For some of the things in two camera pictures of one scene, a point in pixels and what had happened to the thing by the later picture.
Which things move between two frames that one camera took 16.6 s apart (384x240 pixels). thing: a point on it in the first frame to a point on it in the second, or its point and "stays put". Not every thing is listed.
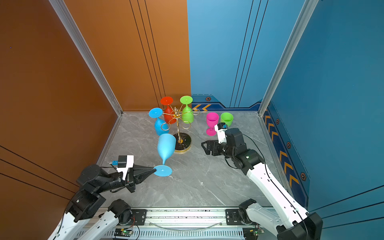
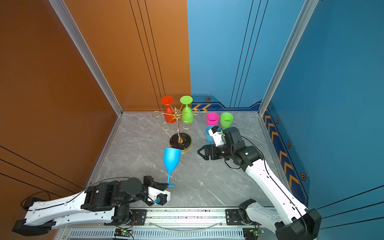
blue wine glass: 166,145 to 209,140
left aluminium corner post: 67,18 stays put
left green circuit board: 122,232 stays put
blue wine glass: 161,127 to 171,159
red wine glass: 169,115 stays put
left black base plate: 138,217 stays put
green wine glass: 187,114 stays put
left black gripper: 135,175 to 149,180
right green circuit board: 252,233 stays put
